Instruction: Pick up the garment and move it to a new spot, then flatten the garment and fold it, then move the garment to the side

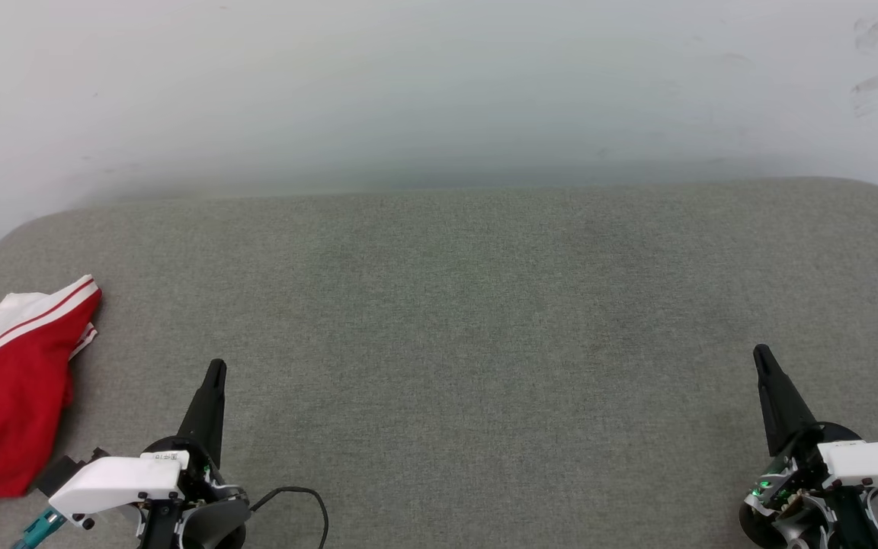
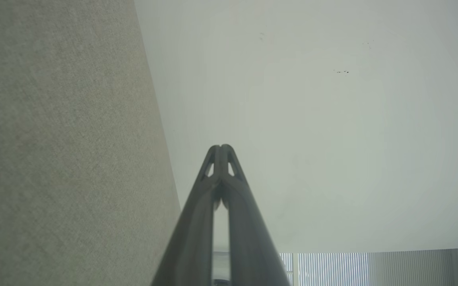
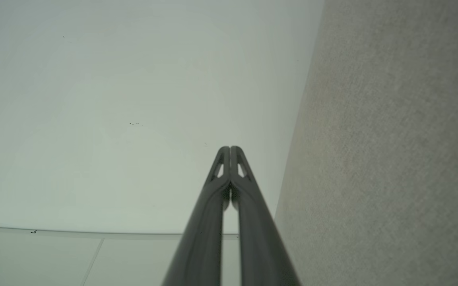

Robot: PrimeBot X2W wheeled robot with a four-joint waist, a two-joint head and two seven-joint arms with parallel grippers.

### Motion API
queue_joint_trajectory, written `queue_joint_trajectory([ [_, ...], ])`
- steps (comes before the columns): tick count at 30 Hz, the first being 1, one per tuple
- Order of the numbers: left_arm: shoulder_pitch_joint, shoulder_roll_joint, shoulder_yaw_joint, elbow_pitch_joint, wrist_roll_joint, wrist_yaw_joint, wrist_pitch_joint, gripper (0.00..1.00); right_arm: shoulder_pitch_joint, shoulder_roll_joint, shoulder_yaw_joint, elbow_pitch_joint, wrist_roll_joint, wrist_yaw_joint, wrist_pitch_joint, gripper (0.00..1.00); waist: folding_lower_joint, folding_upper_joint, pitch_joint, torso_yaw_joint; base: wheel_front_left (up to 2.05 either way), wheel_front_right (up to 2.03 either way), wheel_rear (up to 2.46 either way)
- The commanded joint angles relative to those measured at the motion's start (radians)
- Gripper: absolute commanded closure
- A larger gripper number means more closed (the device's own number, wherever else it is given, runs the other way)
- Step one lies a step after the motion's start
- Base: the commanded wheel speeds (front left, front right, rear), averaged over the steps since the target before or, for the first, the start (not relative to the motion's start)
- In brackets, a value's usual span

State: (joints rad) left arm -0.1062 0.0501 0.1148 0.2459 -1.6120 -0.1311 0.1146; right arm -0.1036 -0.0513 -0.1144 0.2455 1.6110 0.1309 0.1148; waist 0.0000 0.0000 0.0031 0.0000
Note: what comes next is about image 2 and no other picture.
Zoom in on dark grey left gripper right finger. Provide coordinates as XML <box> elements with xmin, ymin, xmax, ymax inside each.
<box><xmin>221</xmin><ymin>144</ymin><xmax>292</xmax><ymax>286</ymax></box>

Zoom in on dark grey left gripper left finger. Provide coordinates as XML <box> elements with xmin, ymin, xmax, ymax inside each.
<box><xmin>151</xmin><ymin>145</ymin><xmax>222</xmax><ymax>286</ymax></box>

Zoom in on white vertical window blinds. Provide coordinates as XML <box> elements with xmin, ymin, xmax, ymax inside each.
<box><xmin>279</xmin><ymin>247</ymin><xmax>458</xmax><ymax>286</ymax></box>

